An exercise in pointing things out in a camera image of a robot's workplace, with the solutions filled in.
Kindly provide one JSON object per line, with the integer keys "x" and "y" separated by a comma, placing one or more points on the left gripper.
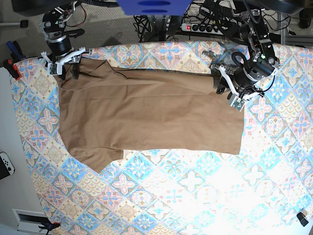
{"x": 239, "y": 81}

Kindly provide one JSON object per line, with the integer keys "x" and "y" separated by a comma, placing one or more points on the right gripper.
{"x": 63, "y": 53}

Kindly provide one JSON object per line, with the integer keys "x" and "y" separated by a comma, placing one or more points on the brown t-shirt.
{"x": 109, "y": 110}

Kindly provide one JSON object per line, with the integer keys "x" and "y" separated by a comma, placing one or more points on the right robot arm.
{"x": 58, "y": 40}

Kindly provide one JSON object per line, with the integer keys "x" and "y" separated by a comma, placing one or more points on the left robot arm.
{"x": 254, "y": 33}

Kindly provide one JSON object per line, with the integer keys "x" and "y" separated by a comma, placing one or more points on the white power strip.
{"x": 200, "y": 28}

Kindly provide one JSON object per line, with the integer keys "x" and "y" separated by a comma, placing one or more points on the red black clamp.
{"x": 12, "y": 69}

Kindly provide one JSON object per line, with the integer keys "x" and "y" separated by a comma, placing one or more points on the patterned tablecloth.
{"x": 179, "y": 192}

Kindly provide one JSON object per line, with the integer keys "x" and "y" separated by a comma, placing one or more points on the game console controller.
{"x": 6, "y": 167}

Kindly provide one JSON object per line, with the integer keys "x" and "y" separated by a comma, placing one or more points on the black corner clamp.
{"x": 302, "y": 219}

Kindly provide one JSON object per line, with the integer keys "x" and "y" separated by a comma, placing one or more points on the orange black clamp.
{"x": 47, "y": 225}

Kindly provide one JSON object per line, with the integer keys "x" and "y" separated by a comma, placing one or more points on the white framed device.
{"x": 29, "y": 221}

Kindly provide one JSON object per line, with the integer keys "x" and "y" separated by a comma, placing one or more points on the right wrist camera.
{"x": 55, "y": 68}

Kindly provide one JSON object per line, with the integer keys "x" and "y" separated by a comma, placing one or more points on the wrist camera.
{"x": 237, "y": 103}
{"x": 55, "y": 68}

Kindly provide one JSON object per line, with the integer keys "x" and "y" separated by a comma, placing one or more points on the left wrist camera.
{"x": 237, "y": 103}

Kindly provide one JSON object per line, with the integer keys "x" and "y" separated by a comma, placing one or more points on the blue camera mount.
{"x": 154, "y": 7}

